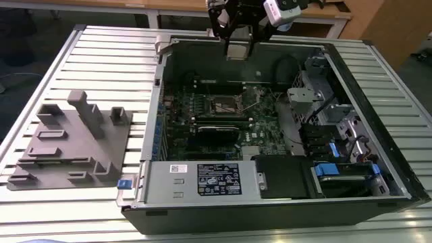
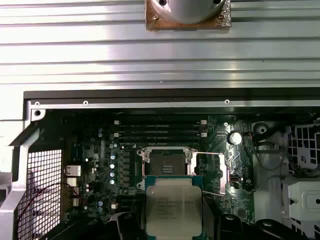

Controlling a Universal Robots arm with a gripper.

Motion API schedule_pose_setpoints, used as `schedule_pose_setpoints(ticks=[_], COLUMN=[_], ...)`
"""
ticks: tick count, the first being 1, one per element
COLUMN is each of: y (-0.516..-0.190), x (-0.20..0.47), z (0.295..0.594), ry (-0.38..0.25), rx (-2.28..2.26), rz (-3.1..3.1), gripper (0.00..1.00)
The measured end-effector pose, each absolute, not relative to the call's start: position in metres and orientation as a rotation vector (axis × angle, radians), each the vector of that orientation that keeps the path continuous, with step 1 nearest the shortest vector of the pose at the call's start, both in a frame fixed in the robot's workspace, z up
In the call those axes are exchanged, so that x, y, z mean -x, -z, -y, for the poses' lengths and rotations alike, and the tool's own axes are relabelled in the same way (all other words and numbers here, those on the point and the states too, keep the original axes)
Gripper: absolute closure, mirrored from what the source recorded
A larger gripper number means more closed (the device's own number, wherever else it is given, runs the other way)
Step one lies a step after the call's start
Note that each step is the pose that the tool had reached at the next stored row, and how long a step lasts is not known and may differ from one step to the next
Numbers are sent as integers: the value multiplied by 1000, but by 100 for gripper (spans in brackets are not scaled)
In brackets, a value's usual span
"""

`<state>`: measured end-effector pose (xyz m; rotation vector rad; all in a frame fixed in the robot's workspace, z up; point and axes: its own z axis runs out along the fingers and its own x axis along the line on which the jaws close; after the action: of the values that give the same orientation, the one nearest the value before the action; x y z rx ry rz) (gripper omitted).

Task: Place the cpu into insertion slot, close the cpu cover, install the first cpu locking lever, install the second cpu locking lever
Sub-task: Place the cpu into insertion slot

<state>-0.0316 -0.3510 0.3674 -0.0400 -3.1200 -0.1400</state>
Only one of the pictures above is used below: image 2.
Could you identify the CPU socket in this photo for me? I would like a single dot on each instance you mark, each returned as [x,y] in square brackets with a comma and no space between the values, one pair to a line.
[170,160]

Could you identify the black PC case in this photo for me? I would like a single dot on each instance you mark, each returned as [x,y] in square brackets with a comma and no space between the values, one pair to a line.
[150,94]

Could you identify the black RAM slot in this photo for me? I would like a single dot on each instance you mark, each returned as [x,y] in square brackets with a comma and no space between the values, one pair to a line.
[160,122]
[160,135]
[160,129]
[160,142]

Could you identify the silver coin battery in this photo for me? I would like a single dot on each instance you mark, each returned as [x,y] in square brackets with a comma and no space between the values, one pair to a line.
[233,137]

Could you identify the metal socket cover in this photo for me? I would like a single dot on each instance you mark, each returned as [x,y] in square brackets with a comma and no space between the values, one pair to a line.
[222,175]

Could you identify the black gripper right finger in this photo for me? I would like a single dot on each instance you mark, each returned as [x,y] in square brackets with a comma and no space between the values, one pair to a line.
[212,225]

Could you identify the silver metal bracket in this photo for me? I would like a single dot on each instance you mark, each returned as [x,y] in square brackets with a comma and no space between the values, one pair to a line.
[261,128]

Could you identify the green motherboard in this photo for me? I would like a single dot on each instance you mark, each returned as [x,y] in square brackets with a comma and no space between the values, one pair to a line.
[100,150]

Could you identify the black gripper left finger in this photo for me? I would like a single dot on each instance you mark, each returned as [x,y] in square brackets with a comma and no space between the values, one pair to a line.
[130,227]

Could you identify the silver CPU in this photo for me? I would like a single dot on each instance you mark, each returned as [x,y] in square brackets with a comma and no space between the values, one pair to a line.
[172,205]

